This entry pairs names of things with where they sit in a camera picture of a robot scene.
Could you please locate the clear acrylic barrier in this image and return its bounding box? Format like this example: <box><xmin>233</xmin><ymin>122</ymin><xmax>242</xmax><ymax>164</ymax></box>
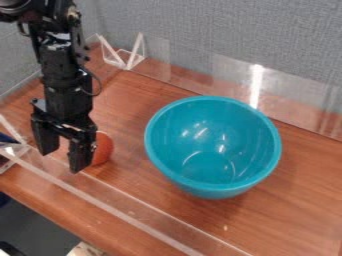
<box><xmin>0</xmin><ymin>32</ymin><xmax>42</xmax><ymax>99</ymax></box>
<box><xmin>127</xmin><ymin>34</ymin><xmax>342</xmax><ymax>142</ymax></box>
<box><xmin>0</xmin><ymin>145</ymin><xmax>252</xmax><ymax>256</ymax></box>

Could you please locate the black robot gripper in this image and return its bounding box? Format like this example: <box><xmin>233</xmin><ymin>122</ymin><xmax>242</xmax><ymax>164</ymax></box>
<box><xmin>31</xmin><ymin>44</ymin><xmax>98</xmax><ymax>173</ymax></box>

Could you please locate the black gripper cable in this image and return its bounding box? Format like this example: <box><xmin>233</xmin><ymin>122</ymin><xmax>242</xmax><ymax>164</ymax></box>
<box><xmin>79</xmin><ymin>66</ymin><xmax>105</xmax><ymax>98</ymax></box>

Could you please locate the blue plastic bowl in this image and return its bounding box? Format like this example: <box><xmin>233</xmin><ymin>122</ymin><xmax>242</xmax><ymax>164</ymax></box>
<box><xmin>145</xmin><ymin>96</ymin><xmax>282</xmax><ymax>200</ymax></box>

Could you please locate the clear acrylic left bracket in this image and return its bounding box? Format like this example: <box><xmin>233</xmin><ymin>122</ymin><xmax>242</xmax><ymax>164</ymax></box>
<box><xmin>0</xmin><ymin>114</ymin><xmax>30</xmax><ymax>175</ymax></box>

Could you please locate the clear acrylic left barrier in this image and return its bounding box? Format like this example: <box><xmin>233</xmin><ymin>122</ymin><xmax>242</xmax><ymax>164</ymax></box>
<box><xmin>0</xmin><ymin>32</ymin><xmax>42</xmax><ymax>99</ymax></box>

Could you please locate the red and white toy mushroom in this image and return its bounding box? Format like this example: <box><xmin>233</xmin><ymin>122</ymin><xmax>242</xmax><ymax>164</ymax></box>
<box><xmin>93</xmin><ymin>131</ymin><xmax>114</xmax><ymax>166</ymax></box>

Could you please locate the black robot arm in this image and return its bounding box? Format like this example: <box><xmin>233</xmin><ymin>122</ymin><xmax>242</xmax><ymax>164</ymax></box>
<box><xmin>0</xmin><ymin>0</ymin><xmax>102</xmax><ymax>173</ymax></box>

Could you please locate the clear acrylic corner bracket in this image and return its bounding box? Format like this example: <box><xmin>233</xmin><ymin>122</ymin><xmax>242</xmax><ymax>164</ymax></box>
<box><xmin>97</xmin><ymin>33</ymin><xmax>146</xmax><ymax>70</ymax></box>

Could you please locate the clear acrylic back barrier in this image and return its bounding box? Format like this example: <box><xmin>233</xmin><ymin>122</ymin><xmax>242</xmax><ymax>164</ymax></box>
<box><xmin>127</xmin><ymin>34</ymin><xmax>342</xmax><ymax>142</ymax></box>

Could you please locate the clear acrylic front barrier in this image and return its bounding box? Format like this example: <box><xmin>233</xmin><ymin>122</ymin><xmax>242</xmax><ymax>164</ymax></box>
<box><xmin>0</xmin><ymin>145</ymin><xmax>252</xmax><ymax>256</ymax></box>

